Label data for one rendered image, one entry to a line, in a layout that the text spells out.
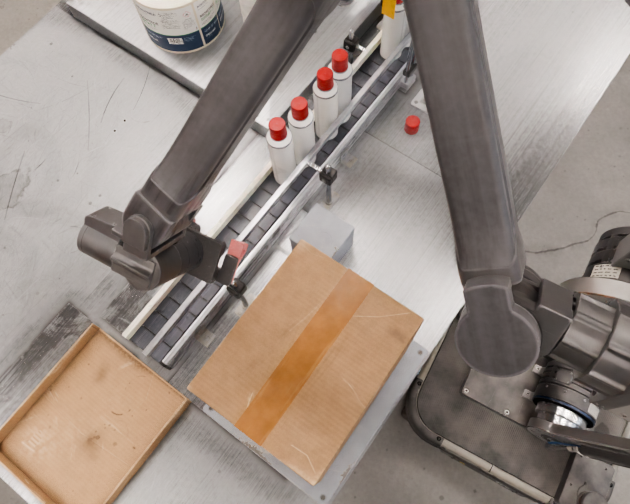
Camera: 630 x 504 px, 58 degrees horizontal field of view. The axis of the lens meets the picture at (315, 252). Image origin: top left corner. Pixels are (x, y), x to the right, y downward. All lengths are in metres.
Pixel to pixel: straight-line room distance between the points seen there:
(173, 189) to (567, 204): 1.90
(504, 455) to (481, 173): 1.37
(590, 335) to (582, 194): 1.87
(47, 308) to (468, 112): 1.05
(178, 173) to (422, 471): 1.54
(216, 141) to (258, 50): 0.11
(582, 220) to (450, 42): 1.90
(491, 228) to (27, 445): 1.03
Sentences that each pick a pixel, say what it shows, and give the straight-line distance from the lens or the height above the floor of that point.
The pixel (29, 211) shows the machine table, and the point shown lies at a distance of 1.47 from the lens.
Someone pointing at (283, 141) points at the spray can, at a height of 1.05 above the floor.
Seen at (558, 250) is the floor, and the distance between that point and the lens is 2.28.
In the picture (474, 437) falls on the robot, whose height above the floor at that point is 0.24.
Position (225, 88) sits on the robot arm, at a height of 1.53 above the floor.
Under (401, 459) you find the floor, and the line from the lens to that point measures 2.00.
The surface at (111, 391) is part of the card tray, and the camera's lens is 1.25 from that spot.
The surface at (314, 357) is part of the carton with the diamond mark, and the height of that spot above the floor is 1.12.
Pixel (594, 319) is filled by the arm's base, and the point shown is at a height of 1.48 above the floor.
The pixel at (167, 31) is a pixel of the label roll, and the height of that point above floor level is 0.95.
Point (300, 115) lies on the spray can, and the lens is 1.12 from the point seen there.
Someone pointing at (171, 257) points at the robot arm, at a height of 1.32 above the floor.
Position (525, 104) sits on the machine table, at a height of 0.83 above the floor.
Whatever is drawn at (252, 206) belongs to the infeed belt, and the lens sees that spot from 1.25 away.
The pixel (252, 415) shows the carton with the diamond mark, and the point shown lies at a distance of 0.88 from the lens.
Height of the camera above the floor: 1.99
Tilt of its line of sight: 69 degrees down
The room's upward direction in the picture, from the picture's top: 6 degrees counter-clockwise
